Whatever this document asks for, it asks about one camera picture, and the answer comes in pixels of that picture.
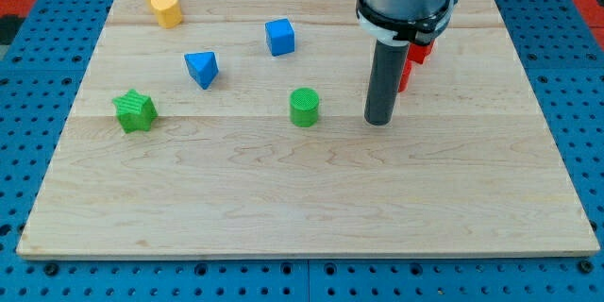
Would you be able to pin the blue triangle block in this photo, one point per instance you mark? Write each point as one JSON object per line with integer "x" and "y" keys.
{"x": 202, "y": 68}

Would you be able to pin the yellow heart block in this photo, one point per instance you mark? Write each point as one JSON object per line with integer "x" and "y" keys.
{"x": 167, "y": 12}

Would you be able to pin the red block upper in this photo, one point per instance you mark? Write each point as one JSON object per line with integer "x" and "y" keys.
{"x": 419, "y": 53}

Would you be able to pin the red block lower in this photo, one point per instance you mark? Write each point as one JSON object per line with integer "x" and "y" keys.
{"x": 405, "y": 76}

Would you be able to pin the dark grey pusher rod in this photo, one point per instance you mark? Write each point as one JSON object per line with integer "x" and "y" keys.
{"x": 387, "y": 68}

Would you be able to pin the green star block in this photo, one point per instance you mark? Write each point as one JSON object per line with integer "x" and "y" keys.
{"x": 134, "y": 111}

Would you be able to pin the red block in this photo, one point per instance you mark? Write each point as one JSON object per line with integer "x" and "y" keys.
{"x": 405, "y": 76}
{"x": 419, "y": 53}

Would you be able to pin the wooden board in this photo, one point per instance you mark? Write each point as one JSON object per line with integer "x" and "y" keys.
{"x": 467, "y": 167}

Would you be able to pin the green cylinder block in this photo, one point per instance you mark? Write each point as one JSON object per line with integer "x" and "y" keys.
{"x": 304, "y": 104}

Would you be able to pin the blue cube block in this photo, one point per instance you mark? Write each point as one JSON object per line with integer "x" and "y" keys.
{"x": 279, "y": 36}

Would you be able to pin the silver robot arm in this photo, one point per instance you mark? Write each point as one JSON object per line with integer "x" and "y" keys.
{"x": 396, "y": 25}

